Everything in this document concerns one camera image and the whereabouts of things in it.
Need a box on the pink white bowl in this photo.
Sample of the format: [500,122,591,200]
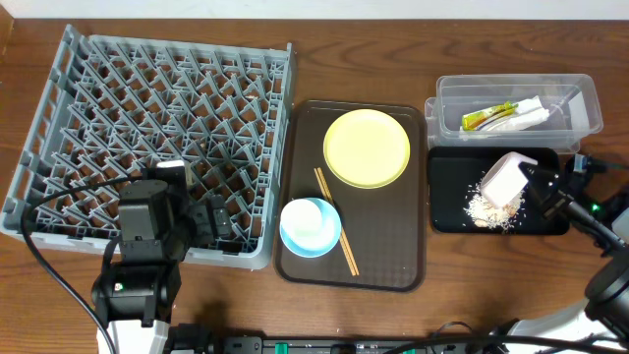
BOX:
[480,151,538,208]

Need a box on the rice food waste pile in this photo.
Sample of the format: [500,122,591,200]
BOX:
[463,183,525,233]

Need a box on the white napkin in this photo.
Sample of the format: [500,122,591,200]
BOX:
[477,95,550,133]

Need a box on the light blue bowl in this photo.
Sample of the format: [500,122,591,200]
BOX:
[279,198,337,258]

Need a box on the wooden chopstick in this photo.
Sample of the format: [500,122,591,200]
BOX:
[316,166,361,276]
[314,167,360,277]

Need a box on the white paper cup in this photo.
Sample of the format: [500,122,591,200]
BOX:
[280,199,322,248]

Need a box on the green snack wrapper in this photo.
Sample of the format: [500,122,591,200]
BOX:
[462,101,518,131]

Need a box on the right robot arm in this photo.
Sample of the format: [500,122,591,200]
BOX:
[506,162,628,353]

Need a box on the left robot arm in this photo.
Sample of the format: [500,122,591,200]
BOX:
[91,180,231,353]

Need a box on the clear plastic bin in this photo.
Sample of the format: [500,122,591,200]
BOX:
[425,74,603,153]

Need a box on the black plastic tray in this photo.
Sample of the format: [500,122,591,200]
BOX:
[428,147,570,235]

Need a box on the grey plastic dish rack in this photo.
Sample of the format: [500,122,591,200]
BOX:
[1,27,297,270]

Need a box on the brown serving tray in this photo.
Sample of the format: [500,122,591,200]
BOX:
[274,100,428,292]

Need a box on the yellow round plate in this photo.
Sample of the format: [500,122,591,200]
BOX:
[322,109,411,189]

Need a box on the left black cable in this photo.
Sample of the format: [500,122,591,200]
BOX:
[19,174,148,354]

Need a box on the black cable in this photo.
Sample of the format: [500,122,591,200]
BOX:
[387,322,629,354]
[19,174,148,354]

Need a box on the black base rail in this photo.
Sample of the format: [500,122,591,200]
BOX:
[166,334,492,354]

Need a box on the right black cable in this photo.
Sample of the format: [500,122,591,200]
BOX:
[387,322,629,354]

